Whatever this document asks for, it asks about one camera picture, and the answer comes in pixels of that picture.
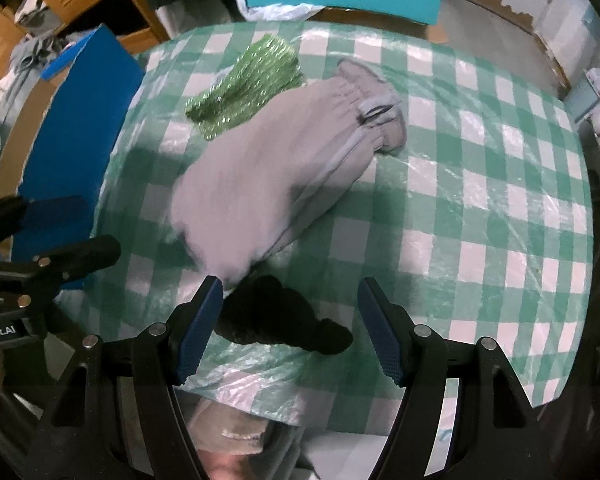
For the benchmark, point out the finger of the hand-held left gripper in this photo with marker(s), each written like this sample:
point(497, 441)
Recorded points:
point(55, 209)
point(85, 255)

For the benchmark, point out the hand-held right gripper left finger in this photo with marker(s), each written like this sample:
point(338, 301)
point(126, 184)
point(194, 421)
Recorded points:
point(200, 330)

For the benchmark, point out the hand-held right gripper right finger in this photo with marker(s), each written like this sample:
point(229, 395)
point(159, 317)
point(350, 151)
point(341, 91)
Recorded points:
point(385, 335)

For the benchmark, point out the black sock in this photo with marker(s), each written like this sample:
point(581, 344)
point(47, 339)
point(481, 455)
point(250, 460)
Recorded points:
point(275, 315)

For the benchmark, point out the blue cardboard shoe box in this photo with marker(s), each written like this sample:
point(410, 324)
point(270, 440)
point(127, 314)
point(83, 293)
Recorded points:
point(80, 135)

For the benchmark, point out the green sequined cloth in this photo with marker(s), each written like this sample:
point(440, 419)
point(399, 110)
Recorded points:
point(245, 85)

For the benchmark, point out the green checked tablecloth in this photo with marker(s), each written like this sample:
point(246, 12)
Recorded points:
point(480, 210)

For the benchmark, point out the grey clothing pile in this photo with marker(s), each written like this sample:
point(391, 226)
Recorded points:
point(35, 50)

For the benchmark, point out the white hanging garment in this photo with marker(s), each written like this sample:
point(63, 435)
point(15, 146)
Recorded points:
point(185, 19)

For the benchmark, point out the white plastic bag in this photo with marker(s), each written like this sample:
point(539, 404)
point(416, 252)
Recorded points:
point(275, 10)

